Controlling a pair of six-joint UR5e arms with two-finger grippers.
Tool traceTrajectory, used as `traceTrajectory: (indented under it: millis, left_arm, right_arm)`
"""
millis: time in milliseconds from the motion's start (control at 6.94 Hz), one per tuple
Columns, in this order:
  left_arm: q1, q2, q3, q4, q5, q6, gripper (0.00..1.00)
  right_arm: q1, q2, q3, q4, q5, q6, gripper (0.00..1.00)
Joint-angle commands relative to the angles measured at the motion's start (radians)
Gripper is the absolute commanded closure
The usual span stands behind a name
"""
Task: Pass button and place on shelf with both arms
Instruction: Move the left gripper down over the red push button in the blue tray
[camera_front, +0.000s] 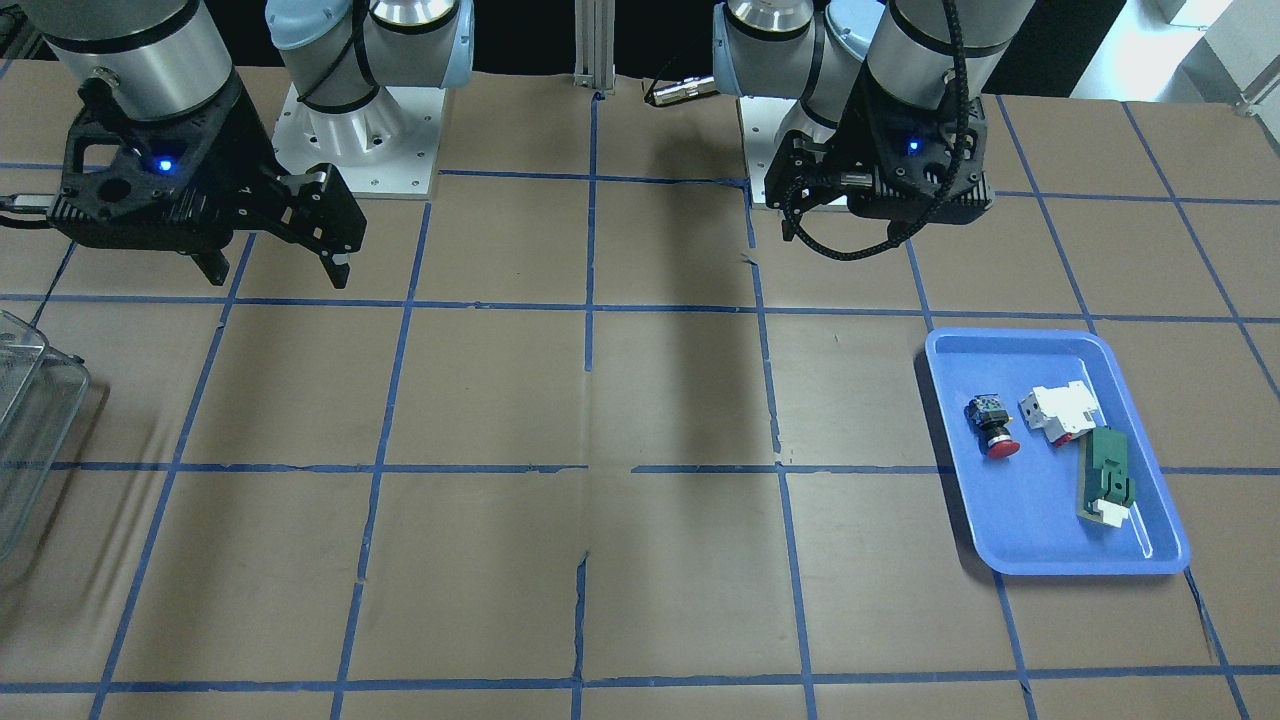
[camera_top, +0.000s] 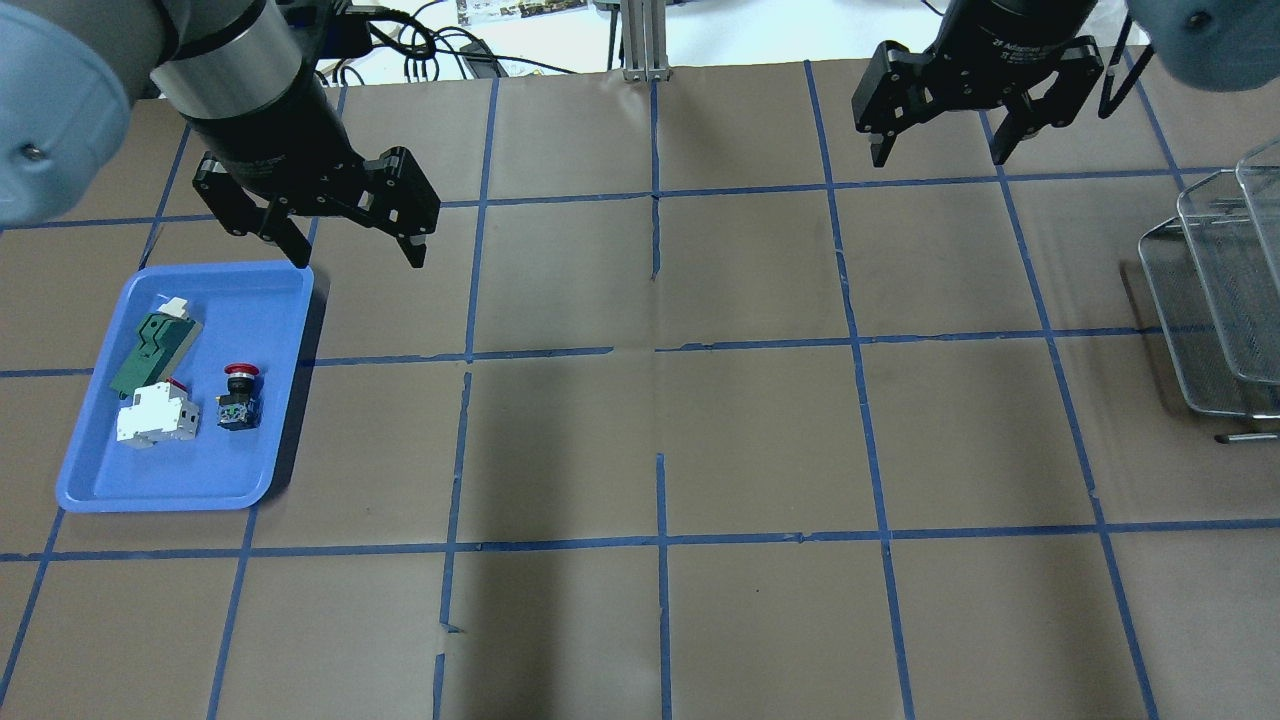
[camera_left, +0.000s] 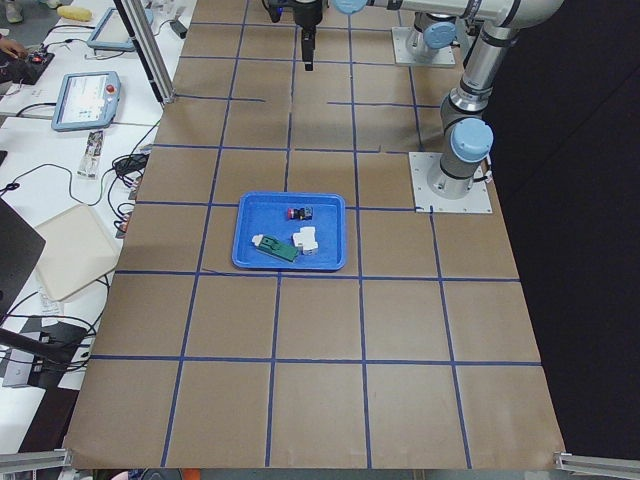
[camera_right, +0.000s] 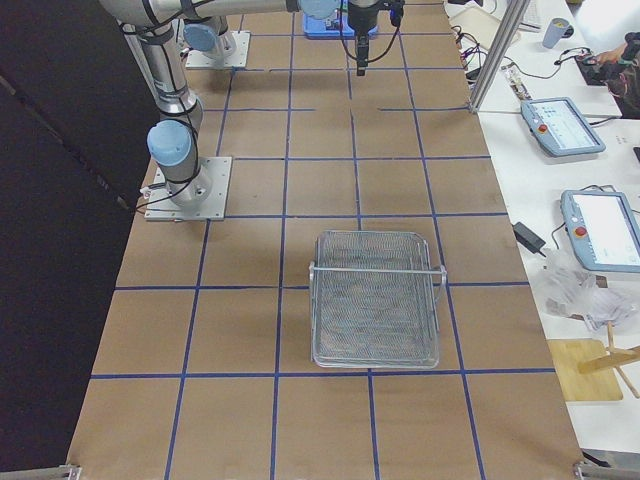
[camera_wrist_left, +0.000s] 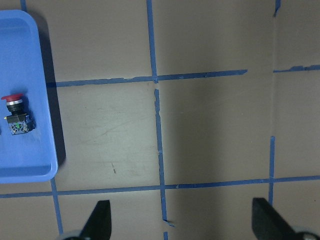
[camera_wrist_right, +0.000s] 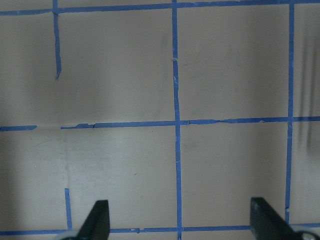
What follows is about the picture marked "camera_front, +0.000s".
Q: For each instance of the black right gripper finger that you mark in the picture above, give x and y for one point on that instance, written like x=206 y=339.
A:
x=322 y=216
x=214 y=265

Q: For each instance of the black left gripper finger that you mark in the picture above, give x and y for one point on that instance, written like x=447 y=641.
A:
x=806 y=172

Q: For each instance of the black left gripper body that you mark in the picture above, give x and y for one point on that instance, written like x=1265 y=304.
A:
x=846 y=143

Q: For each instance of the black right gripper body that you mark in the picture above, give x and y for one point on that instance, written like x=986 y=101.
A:
x=252 y=158

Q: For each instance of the red emergency stop button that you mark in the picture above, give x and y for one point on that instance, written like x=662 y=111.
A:
x=990 y=419

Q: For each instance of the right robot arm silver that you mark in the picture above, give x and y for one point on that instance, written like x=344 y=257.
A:
x=166 y=57

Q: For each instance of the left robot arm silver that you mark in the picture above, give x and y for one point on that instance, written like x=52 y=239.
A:
x=822 y=56

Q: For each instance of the white circuit breaker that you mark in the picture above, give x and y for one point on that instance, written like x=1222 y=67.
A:
x=1063 y=413

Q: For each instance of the blue plastic tray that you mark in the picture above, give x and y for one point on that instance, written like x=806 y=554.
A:
x=1024 y=511

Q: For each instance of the green and white connector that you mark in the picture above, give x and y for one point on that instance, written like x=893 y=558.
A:
x=1106 y=491

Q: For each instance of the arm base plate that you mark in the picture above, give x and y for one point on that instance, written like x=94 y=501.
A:
x=764 y=121
x=385 y=150

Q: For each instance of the wire mesh basket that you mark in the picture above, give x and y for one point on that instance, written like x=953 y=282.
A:
x=42 y=390

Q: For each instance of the aluminium frame post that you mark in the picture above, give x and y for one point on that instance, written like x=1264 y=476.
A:
x=593 y=32

